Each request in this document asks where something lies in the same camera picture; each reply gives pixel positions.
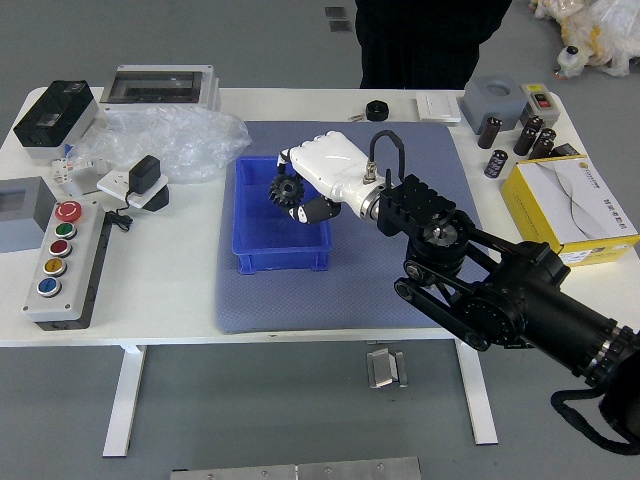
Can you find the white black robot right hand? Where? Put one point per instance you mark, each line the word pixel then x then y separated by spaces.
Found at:
pixel 330 160

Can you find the big black gear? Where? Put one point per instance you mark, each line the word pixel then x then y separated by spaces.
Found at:
pixel 287 189

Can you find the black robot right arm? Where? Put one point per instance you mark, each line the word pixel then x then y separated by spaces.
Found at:
pixel 525 295

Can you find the grey box with round hole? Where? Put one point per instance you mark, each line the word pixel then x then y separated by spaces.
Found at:
pixel 480 107

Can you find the clear-lid distribution box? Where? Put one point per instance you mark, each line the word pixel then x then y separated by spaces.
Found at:
pixel 150 87

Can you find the small black meter box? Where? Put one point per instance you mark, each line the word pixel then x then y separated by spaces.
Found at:
pixel 570 150

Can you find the small metal screws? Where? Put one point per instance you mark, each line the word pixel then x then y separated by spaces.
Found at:
pixel 356 118

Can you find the black round knob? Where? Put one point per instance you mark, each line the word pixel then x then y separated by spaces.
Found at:
pixel 377 111

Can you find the blue plastic bin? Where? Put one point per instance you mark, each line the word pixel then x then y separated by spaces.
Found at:
pixel 280 240

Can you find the grey floor socket plate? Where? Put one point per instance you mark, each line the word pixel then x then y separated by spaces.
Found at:
pixel 338 25
pixel 335 12

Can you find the blue-grey padded mat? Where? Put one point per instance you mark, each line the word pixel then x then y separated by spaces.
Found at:
pixel 310 300

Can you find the clear plastic bag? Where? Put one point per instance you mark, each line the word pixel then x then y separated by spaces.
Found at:
pixel 185 135

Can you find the person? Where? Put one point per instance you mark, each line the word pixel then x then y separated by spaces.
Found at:
pixel 425 45

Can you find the brown cylindrical capacitor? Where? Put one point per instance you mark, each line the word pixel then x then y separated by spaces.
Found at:
pixel 496 164
pixel 527 135
pixel 545 142
pixel 489 132

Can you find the black power adapter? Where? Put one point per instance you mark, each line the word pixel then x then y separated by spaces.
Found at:
pixel 145 172

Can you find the yellow and white carton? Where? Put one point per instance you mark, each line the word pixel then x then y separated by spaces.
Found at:
pixel 560 200

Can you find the white bottle black cap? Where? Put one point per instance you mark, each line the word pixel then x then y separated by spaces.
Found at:
pixel 572 59

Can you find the white terminal connector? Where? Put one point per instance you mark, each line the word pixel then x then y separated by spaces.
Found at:
pixel 65 167

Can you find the white table leg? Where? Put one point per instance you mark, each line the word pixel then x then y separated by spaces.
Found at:
pixel 125 400
pixel 480 400

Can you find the white yellow plastic bags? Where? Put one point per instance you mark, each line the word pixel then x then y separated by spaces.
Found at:
pixel 605 30

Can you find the grey metal plate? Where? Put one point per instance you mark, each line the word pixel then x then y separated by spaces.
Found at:
pixel 300 471

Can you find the grey five-button control station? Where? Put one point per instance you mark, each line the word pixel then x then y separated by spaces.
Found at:
pixel 35 305

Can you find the white wall switch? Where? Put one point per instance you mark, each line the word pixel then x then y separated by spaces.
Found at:
pixel 437 106

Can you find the large folded metal bracket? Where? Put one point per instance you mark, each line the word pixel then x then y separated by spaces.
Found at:
pixel 380 370

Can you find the grey two-button switch box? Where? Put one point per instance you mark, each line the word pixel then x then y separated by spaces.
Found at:
pixel 542 100

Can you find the small metal bracket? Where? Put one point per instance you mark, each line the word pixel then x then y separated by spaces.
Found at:
pixel 401 370

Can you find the black-lid white enclosure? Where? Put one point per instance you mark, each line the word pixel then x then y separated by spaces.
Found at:
pixel 55 112

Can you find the grey enclosure with window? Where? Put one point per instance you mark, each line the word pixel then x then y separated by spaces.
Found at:
pixel 20 232

